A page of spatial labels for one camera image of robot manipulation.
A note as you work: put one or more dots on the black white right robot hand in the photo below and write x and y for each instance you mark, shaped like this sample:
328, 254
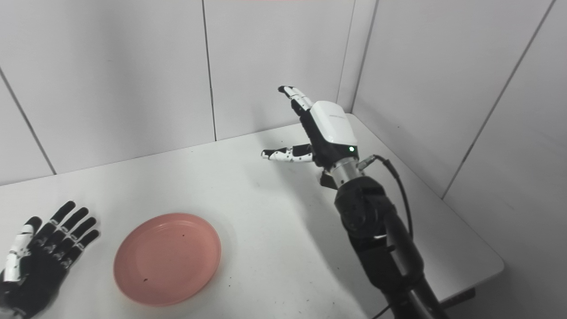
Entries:
332, 126

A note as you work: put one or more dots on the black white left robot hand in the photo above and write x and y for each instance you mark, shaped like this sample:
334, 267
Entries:
40, 266

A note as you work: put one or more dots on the pink round plate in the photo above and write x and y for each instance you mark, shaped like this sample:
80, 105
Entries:
168, 259

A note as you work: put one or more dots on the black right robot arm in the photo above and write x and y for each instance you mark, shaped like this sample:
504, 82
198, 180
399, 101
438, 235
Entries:
367, 212

